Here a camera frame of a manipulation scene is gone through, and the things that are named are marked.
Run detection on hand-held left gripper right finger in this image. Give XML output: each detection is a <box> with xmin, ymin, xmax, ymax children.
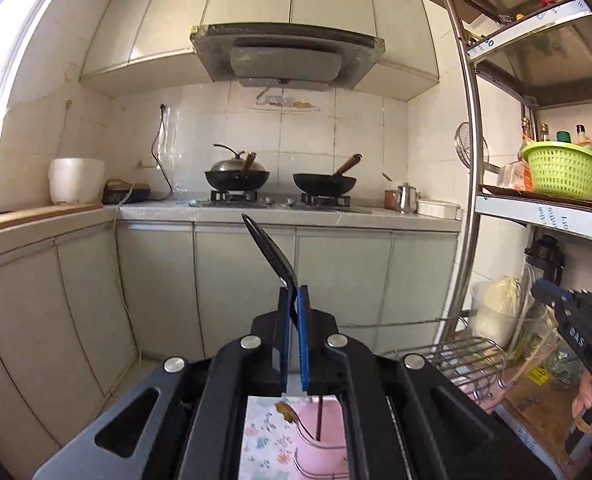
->
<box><xmin>296</xmin><ymin>285</ymin><xmax>564</xmax><ymax>480</ymax></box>

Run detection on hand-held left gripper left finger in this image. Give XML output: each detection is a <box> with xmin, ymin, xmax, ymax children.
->
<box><xmin>33</xmin><ymin>286</ymin><xmax>293</xmax><ymax>480</ymax></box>

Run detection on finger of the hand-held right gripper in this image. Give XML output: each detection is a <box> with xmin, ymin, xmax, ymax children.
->
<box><xmin>532</xmin><ymin>280</ymin><xmax>576</xmax><ymax>311</ymax></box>

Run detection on gold flower-handle spoon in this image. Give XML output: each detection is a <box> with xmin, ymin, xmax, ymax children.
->
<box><xmin>275</xmin><ymin>400</ymin><xmax>323</xmax><ymax>445</ymax></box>

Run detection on pink plastic utensil cup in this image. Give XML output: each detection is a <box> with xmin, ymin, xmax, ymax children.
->
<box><xmin>296</xmin><ymin>396</ymin><xmax>350</xmax><ymax>480</ymax></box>

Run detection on black spoon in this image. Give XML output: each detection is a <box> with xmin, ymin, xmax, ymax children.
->
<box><xmin>242</xmin><ymin>214</ymin><xmax>299</xmax><ymax>322</ymax></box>

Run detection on black blender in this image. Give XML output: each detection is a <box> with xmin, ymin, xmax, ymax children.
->
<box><xmin>524</xmin><ymin>235</ymin><xmax>565</xmax><ymax>291</ymax></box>

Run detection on napa cabbage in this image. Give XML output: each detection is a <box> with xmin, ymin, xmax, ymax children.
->
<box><xmin>483</xmin><ymin>276</ymin><xmax>522</xmax><ymax>317</ymax></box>

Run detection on plastic bag of vegetables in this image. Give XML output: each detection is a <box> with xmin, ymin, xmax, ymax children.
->
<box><xmin>508</xmin><ymin>305</ymin><xmax>581</xmax><ymax>391</ymax></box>

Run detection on metal storage shelf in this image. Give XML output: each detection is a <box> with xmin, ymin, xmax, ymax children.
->
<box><xmin>436</xmin><ymin>0</ymin><xmax>592</xmax><ymax>331</ymax></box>

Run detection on floral printed cloth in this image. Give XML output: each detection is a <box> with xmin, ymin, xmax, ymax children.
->
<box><xmin>239</xmin><ymin>395</ymin><xmax>299</xmax><ymax>480</ymax></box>

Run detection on green plastic basket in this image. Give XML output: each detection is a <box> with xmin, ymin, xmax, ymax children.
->
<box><xmin>522</xmin><ymin>141</ymin><xmax>592</xmax><ymax>200</ymax></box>

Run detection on food packet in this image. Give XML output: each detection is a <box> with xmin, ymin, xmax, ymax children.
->
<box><xmin>496</xmin><ymin>160</ymin><xmax>534</xmax><ymax>192</ymax></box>

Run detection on lower kitchen cabinets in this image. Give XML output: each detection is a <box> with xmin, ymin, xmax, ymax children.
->
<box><xmin>0</xmin><ymin>220</ymin><xmax>459</xmax><ymax>480</ymax></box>

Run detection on white rectangular container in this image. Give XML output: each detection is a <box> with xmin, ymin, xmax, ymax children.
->
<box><xmin>417</xmin><ymin>198</ymin><xmax>461</xmax><ymax>220</ymax></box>

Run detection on gas stove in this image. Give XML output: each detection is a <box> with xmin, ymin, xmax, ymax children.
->
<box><xmin>196</xmin><ymin>190</ymin><xmax>371</xmax><ymax>211</ymax></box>

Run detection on copper pot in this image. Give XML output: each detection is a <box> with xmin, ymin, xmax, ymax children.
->
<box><xmin>382</xmin><ymin>173</ymin><xmax>399</xmax><ymax>211</ymax></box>

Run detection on steel kettle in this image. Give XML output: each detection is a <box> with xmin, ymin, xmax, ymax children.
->
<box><xmin>395</xmin><ymin>183</ymin><xmax>421</xmax><ymax>214</ymax></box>

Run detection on metal skimmer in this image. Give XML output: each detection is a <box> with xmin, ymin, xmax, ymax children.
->
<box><xmin>454</xmin><ymin>121</ymin><xmax>501</xmax><ymax>171</ymax></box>

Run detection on steel wok lid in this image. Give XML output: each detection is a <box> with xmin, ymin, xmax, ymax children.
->
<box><xmin>211</xmin><ymin>144</ymin><xmax>265</xmax><ymax>173</ymax></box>

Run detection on black countertop appliance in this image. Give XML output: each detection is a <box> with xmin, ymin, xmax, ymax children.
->
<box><xmin>102</xmin><ymin>178</ymin><xmax>151</xmax><ymax>205</ymax></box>

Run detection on white rice cooker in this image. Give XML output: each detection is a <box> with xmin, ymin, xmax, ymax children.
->
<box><xmin>48</xmin><ymin>158</ymin><xmax>106</xmax><ymax>206</ymax></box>

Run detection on wooden board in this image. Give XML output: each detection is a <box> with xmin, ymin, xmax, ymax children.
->
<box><xmin>0</xmin><ymin>203</ymin><xmax>102</xmax><ymax>233</ymax></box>

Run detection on range hood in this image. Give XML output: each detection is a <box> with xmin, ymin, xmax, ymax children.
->
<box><xmin>191</xmin><ymin>24</ymin><xmax>387</xmax><ymax>92</ymax></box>

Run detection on window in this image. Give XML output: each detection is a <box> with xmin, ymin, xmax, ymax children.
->
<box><xmin>0</xmin><ymin>0</ymin><xmax>84</xmax><ymax>191</ymax></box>

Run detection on black wok with wooden handle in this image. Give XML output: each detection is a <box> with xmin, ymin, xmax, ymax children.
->
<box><xmin>204</xmin><ymin>151</ymin><xmax>271</xmax><ymax>192</ymax></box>
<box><xmin>292</xmin><ymin>153</ymin><xmax>363</xmax><ymax>197</ymax></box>

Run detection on black wall cable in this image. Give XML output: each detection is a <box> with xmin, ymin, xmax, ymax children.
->
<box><xmin>153</xmin><ymin>104</ymin><xmax>174</xmax><ymax>196</ymax></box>

